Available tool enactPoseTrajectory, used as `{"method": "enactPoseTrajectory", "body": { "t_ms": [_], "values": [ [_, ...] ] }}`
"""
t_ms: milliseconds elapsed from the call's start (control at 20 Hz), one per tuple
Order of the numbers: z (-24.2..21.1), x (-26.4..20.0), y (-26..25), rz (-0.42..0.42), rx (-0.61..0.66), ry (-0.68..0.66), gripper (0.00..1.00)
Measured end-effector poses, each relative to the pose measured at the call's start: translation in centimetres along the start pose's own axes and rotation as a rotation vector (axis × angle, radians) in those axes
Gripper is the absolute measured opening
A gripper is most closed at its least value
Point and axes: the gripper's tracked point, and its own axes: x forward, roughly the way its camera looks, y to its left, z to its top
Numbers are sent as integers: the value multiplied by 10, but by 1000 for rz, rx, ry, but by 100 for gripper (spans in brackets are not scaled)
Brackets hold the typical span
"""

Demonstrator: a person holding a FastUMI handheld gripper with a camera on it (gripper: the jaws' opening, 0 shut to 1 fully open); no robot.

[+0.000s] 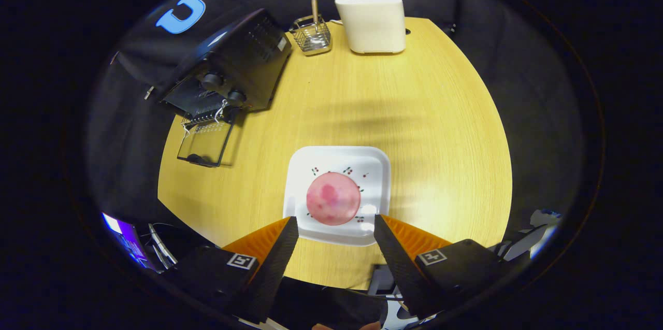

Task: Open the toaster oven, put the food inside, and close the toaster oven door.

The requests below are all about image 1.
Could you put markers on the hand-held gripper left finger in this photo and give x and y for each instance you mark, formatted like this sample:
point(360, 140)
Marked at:
point(272, 273)

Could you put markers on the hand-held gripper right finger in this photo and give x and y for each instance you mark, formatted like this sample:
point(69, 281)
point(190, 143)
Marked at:
point(399, 268)

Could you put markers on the pink round ham slice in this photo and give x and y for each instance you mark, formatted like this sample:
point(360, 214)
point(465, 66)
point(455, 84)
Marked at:
point(332, 199)

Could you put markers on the white cherry-print plate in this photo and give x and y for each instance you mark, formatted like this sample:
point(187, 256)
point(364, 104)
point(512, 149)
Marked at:
point(311, 164)

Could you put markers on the black toaster oven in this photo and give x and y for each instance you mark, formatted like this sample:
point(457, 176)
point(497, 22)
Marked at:
point(243, 60)

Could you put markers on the white pop-up toaster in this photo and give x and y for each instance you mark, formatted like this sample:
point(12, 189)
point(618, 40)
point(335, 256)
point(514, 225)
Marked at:
point(375, 24)

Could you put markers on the dark grey box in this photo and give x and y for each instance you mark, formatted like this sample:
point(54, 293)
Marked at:
point(382, 279)

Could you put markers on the white and grey object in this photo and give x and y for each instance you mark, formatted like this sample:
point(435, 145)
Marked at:
point(533, 231)

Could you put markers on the lit purple screen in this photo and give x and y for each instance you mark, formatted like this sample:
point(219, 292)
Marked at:
point(127, 239)

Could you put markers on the silver cloth clip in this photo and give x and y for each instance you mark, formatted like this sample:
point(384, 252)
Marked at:
point(149, 92)

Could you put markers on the wooden stick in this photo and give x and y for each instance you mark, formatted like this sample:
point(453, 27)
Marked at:
point(314, 11)

